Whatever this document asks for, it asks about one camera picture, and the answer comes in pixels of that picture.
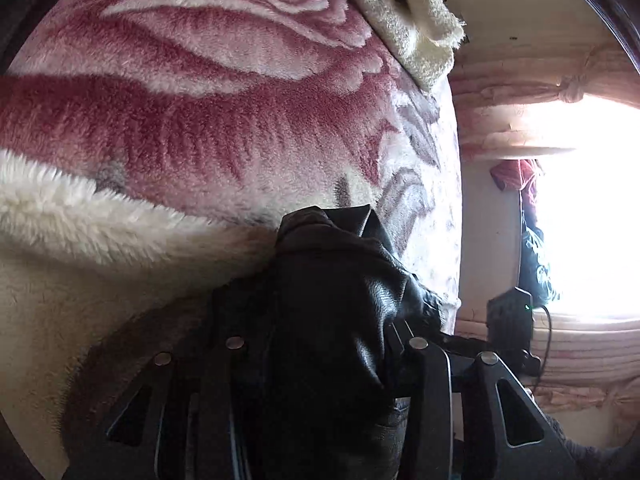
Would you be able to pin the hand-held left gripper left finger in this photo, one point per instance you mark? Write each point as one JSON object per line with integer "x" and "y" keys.
{"x": 220, "y": 390}

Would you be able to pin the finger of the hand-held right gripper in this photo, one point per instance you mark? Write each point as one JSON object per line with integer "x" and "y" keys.
{"x": 465, "y": 344}

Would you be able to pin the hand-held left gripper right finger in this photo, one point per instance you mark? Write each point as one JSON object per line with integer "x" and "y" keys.
{"x": 425, "y": 390}

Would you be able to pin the black leather jacket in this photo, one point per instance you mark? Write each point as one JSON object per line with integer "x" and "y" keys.
{"x": 325, "y": 310}

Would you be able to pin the pink red garment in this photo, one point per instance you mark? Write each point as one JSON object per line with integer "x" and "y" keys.
{"x": 510, "y": 172}

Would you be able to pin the person's grey fuzzy clothing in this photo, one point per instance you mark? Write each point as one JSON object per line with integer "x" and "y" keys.
{"x": 600, "y": 460}

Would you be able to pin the tied pink floral curtain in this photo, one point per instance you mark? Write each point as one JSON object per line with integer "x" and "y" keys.
{"x": 500, "y": 95}

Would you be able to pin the floral plush blanket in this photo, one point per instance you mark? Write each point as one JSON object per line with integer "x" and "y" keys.
{"x": 200, "y": 135}

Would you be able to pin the cream towel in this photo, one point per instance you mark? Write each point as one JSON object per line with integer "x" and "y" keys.
{"x": 400, "y": 20}

